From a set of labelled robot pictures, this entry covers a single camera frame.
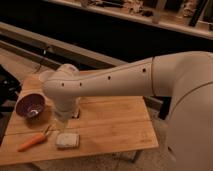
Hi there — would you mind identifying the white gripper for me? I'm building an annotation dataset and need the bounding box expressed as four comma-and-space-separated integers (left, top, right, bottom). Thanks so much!
53, 108, 77, 132

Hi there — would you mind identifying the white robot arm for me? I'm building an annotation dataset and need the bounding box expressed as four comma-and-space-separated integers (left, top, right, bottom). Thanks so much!
42, 51, 213, 171

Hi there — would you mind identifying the maroon bowl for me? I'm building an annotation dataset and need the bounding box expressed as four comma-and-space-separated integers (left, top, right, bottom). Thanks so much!
15, 93, 45, 119

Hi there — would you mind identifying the black cable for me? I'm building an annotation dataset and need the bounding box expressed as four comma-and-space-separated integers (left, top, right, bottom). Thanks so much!
33, 46, 52, 74

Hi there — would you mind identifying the white sponge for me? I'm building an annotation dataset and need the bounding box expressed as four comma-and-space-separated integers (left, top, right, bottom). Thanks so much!
55, 133, 80, 148

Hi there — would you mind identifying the white ceramic cup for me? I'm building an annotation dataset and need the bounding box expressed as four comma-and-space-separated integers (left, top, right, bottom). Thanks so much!
39, 70, 54, 82

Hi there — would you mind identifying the wooden table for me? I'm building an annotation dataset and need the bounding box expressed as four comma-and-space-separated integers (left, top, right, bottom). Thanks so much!
0, 73, 160, 167

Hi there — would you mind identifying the orange carrot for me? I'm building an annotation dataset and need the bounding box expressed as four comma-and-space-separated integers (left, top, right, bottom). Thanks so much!
17, 126, 51, 152

